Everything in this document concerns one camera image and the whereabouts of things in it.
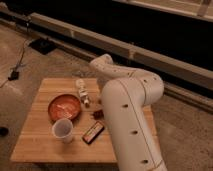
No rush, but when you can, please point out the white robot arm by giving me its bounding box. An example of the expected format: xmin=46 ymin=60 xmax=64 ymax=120
xmin=90 ymin=54 xmax=167 ymax=171

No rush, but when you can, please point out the orange ceramic bowl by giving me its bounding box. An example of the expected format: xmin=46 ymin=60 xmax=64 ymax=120
xmin=48 ymin=94 xmax=81 ymax=122

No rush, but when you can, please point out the black candy bar package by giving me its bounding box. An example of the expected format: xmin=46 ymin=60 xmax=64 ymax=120
xmin=82 ymin=121 xmax=105 ymax=144

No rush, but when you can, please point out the black floor plate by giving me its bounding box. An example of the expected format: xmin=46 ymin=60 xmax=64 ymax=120
xmin=29 ymin=38 xmax=56 ymax=55

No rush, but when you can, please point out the wooden table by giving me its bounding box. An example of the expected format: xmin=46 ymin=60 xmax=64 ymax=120
xmin=10 ymin=77 xmax=163 ymax=164

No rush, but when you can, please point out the black power adapter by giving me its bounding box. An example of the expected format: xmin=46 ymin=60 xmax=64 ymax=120
xmin=8 ymin=71 xmax=19 ymax=81

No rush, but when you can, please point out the dark object at left edge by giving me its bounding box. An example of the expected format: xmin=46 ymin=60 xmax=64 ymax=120
xmin=0 ymin=127 xmax=9 ymax=137

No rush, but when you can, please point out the long metal rail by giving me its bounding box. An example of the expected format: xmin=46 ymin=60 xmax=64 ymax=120
xmin=0 ymin=6 xmax=213 ymax=111

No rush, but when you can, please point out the black cable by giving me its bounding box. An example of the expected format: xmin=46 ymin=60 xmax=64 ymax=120
xmin=14 ymin=19 xmax=32 ymax=73

